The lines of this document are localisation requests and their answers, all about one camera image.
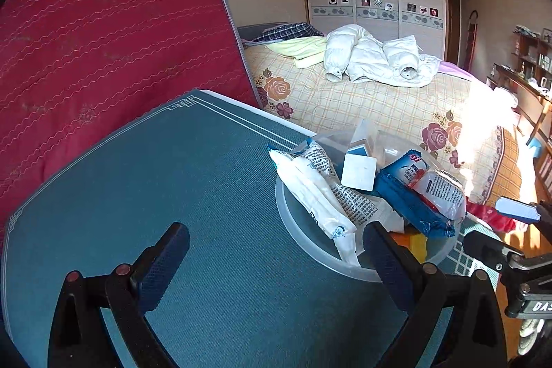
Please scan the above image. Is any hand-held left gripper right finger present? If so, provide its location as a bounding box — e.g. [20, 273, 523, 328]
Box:
[363, 221, 509, 368]

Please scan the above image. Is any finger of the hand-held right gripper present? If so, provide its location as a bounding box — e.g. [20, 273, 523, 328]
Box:
[462, 230, 524, 271]
[495, 197, 552, 224]

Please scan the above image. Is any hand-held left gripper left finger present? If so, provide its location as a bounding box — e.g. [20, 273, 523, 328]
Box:
[47, 221, 191, 368]

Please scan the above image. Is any orange and yellow toy brick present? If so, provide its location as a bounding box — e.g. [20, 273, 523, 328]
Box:
[390, 228, 430, 263]

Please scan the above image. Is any blue cracker packet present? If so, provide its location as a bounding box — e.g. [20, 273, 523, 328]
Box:
[373, 150, 457, 238]

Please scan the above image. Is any red and white snack packet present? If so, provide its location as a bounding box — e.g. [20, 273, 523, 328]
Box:
[407, 169, 467, 222]

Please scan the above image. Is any clear plastic bin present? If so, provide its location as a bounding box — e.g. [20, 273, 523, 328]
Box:
[275, 129, 469, 282]

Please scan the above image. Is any white cube with zigzag pattern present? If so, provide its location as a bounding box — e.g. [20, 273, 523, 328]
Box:
[341, 153, 378, 192]

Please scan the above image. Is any white plastic bag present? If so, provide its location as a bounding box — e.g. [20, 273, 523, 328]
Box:
[267, 139, 402, 267]

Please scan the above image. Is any blue and white box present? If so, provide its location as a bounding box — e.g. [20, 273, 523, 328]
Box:
[348, 119, 376, 157]

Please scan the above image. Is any light green checked cloth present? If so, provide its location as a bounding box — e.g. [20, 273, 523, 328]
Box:
[442, 221, 499, 278]

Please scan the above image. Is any white red-edged snack packet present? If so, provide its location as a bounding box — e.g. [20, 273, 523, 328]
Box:
[463, 202, 518, 235]

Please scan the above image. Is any green table mat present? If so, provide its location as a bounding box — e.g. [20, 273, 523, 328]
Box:
[0, 89, 453, 368]

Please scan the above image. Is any wooden desk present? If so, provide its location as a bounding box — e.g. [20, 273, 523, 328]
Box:
[487, 64, 552, 145]

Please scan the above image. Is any purple cloth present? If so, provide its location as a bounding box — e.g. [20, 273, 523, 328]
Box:
[437, 61, 469, 78]

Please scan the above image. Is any floral checked bed sheet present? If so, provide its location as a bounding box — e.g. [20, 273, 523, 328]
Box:
[241, 42, 540, 207]

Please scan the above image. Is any wooden shelf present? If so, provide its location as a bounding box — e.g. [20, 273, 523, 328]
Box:
[513, 27, 552, 84]

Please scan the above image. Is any dark wooden door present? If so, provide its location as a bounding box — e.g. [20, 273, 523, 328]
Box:
[444, 0, 469, 69]

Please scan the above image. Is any white puffer jacket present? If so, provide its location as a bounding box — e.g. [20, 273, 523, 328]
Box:
[323, 24, 443, 88]

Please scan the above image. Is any red mattress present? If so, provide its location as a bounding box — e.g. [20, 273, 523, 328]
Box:
[0, 0, 259, 239]

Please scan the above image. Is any pale yellow cloth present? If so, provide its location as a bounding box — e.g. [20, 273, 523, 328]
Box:
[267, 36, 331, 69]

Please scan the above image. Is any plaid pillow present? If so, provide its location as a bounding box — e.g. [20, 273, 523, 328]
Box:
[251, 22, 324, 43]

